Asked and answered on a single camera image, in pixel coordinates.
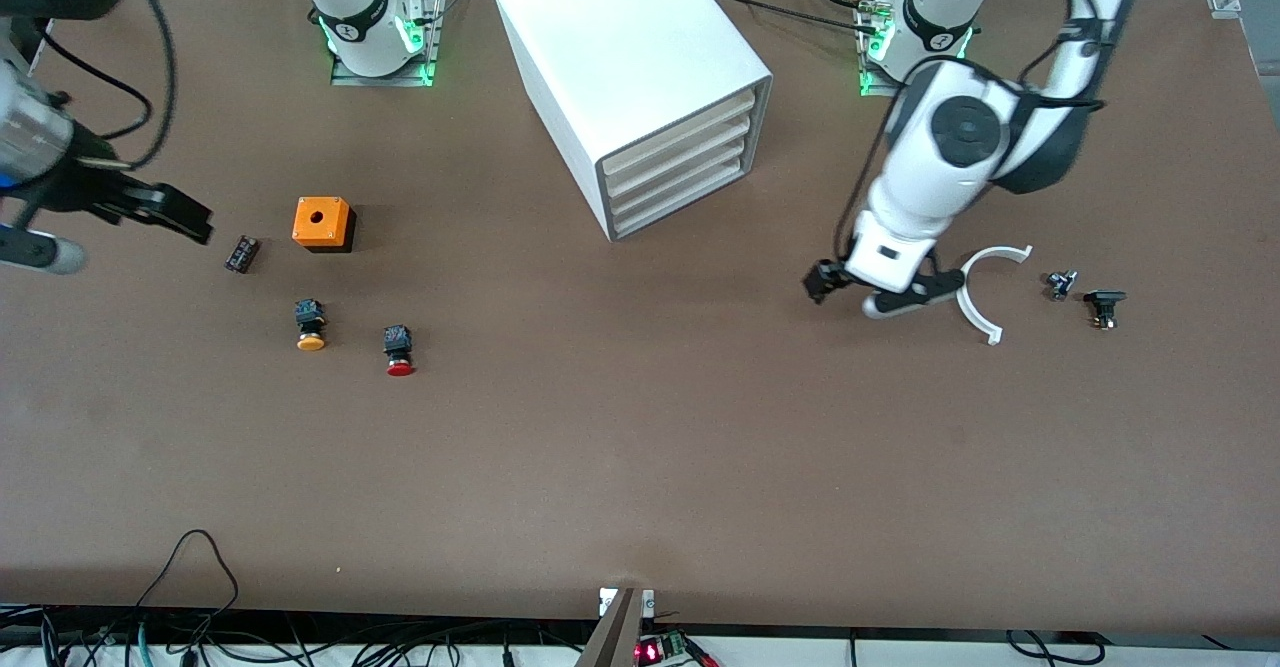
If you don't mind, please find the yellow push button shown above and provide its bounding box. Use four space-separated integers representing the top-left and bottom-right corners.
294 298 328 352

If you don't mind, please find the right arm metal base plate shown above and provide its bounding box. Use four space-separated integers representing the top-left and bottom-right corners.
330 0 446 86

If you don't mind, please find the white plastic drawer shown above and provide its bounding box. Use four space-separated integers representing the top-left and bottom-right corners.
610 155 749 233
607 125 753 210
603 87 763 188

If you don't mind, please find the black cable on table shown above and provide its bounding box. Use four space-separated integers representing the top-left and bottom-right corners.
705 0 881 36

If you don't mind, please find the white curved plastic arc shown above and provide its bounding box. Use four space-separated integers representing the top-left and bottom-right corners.
955 244 1034 346

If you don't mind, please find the black looped cable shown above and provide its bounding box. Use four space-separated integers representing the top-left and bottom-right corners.
135 530 241 613

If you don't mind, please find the orange box with hole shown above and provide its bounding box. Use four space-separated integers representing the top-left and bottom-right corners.
292 196 357 254

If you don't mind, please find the circuit board with red display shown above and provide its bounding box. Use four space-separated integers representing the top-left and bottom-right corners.
635 630 716 667

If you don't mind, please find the white drawer cabinet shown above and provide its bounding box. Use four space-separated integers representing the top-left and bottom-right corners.
492 0 773 243

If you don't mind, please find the black knob part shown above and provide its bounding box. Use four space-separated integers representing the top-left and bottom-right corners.
1084 289 1128 331

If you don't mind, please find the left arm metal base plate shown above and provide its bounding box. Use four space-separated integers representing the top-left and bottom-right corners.
858 0 966 100

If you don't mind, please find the black cable coil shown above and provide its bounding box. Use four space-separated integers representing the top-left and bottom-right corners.
1005 630 1106 667

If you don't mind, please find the red push button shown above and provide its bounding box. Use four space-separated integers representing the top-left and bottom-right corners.
384 324 417 378

